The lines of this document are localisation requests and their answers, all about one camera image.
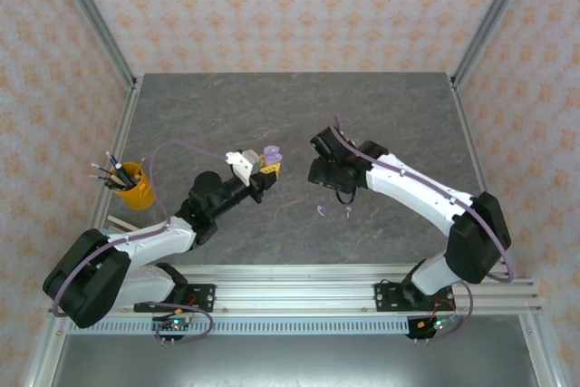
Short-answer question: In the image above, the purple earbud charging case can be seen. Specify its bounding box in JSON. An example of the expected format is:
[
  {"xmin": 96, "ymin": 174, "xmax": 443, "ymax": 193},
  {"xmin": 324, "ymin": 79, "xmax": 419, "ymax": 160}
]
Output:
[{"xmin": 261, "ymin": 145, "xmax": 285, "ymax": 169}]

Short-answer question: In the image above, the yellow pen cup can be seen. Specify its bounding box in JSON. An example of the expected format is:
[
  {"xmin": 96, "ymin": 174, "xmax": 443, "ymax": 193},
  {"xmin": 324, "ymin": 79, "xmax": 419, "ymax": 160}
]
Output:
[{"xmin": 110, "ymin": 160, "xmax": 159, "ymax": 212}]

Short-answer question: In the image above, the wooden pencil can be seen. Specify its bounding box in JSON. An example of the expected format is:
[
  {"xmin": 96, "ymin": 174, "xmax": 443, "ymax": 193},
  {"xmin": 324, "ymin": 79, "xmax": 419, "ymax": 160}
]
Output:
[{"xmin": 111, "ymin": 168, "xmax": 137, "ymax": 189}]

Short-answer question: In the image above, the blue pen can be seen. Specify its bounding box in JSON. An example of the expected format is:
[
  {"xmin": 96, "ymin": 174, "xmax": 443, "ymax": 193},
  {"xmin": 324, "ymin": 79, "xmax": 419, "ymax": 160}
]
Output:
[{"xmin": 105, "ymin": 150, "xmax": 124, "ymax": 178}]

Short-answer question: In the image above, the black controller board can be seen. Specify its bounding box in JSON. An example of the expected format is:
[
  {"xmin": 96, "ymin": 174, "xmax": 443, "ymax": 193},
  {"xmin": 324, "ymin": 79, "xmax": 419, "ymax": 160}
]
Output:
[
  {"xmin": 407, "ymin": 312, "xmax": 459, "ymax": 343},
  {"xmin": 151, "ymin": 308, "xmax": 197, "ymax": 343}
]

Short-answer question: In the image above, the grey metal sheet panel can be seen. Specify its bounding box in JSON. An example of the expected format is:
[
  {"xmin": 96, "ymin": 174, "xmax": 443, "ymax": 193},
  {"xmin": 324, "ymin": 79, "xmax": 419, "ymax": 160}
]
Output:
[{"xmin": 49, "ymin": 334, "xmax": 540, "ymax": 387}]

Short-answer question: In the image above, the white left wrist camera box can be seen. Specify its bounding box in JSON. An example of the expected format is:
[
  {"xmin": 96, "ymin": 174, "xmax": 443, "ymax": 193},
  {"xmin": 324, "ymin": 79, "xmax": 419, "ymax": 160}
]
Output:
[{"xmin": 225, "ymin": 148, "xmax": 265, "ymax": 188}]

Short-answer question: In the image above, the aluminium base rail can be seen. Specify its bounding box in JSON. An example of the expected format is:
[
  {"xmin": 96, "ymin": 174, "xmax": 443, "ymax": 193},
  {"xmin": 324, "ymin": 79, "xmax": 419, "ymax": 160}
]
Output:
[{"xmin": 47, "ymin": 263, "xmax": 544, "ymax": 316}]

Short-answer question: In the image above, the aluminium table side rail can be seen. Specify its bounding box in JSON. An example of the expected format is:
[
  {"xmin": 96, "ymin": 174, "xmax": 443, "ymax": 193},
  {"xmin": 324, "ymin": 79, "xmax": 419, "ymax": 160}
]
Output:
[
  {"xmin": 70, "ymin": 81, "xmax": 144, "ymax": 282},
  {"xmin": 449, "ymin": 78, "xmax": 517, "ymax": 279}
]

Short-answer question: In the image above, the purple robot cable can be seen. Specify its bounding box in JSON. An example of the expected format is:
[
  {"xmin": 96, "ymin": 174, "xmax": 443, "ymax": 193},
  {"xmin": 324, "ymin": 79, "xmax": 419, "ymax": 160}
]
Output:
[
  {"xmin": 330, "ymin": 115, "xmax": 518, "ymax": 342},
  {"xmin": 52, "ymin": 140, "xmax": 230, "ymax": 343}
]

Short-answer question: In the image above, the white slotted cable duct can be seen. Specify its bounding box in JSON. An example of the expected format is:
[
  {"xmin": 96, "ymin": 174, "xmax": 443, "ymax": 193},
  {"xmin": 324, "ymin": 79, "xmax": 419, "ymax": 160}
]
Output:
[{"xmin": 66, "ymin": 318, "xmax": 411, "ymax": 336}]

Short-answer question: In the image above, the aluminium frame corner post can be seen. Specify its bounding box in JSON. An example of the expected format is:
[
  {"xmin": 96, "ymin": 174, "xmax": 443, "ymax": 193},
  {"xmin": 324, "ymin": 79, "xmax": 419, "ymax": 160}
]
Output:
[
  {"xmin": 48, "ymin": 0, "xmax": 139, "ymax": 91},
  {"xmin": 451, "ymin": 0, "xmax": 541, "ymax": 89}
]

